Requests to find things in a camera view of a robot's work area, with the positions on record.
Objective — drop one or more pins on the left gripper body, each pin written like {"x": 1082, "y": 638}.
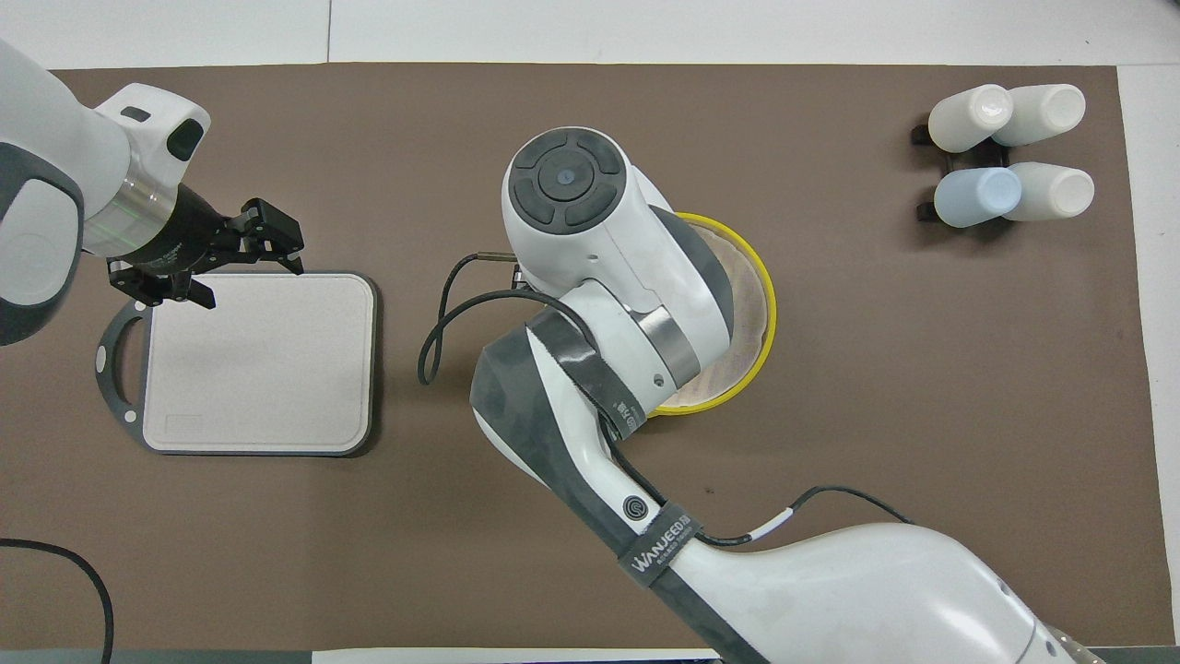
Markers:
{"x": 180, "y": 235}

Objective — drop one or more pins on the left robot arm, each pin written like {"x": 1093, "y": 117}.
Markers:
{"x": 55, "y": 148}

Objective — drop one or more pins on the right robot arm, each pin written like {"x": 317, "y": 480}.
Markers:
{"x": 590, "y": 304}

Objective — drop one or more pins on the yellow round steamer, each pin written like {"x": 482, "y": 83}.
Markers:
{"x": 751, "y": 304}

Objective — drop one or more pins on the white cutting board grey rim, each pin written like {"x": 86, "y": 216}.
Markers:
{"x": 263, "y": 364}

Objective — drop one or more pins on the black bottle rack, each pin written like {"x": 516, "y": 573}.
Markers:
{"x": 925, "y": 135}

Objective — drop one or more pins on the white plastic bottle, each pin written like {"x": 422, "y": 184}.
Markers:
{"x": 1056, "y": 191}
{"x": 963, "y": 118}
{"x": 1046, "y": 112}

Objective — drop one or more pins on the pale blue plastic bottle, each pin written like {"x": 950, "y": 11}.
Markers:
{"x": 977, "y": 196}

